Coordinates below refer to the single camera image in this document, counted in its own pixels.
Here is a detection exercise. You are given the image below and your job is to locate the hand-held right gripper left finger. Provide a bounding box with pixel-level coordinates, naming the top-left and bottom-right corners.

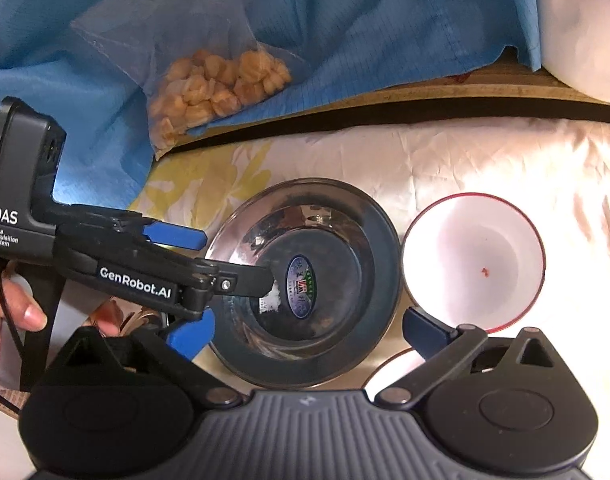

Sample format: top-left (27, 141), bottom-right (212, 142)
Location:
top-left (47, 309), bottom-right (246, 409)

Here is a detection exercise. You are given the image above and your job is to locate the stainless steel plate with sticker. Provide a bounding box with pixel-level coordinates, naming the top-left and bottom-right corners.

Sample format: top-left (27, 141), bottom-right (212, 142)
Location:
top-left (204, 178), bottom-right (402, 390)

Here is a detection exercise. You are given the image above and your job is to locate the white bowl with red rim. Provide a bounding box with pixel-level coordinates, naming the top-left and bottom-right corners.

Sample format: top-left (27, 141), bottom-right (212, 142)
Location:
top-left (363, 347), bottom-right (426, 397)
top-left (401, 192), bottom-right (548, 336)

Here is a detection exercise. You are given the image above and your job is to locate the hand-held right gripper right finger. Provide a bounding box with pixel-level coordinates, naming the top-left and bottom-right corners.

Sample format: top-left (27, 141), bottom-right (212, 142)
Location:
top-left (374, 307), bottom-right (566, 407)

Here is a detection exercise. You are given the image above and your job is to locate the person's left hand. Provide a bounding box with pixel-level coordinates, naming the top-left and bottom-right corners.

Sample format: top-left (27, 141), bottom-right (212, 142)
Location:
top-left (0, 276), bottom-right (49, 350)

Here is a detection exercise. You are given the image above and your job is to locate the clear bag of yellow snacks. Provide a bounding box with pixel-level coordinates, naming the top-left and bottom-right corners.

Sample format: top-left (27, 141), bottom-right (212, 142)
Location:
top-left (70, 12), bottom-right (306, 162)

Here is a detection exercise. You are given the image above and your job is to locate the blue cloth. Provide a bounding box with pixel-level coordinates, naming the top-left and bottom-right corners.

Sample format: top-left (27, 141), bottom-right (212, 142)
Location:
top-left (0, 0), bottom-right (544, 213)

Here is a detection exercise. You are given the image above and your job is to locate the black cable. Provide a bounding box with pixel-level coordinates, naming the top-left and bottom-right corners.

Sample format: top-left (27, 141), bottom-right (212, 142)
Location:
top-left (0, 263), bottom-right (26, 358)

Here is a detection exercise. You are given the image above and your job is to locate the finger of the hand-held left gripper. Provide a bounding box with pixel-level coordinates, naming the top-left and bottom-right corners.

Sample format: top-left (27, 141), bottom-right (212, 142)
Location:
top-left (195, 258), bottom-right (276, 308)
top-left (110, 214), bottom-right (209, 252)

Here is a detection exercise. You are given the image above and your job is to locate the cream floral sheet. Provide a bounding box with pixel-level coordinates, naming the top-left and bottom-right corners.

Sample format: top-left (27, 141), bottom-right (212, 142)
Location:
top-left (129, 119), bottom-right (610, 396)

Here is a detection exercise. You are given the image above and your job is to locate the white pillow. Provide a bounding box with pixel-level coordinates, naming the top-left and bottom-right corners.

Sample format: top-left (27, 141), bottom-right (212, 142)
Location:
top-left (534, 0), bottom-right (610, 107)

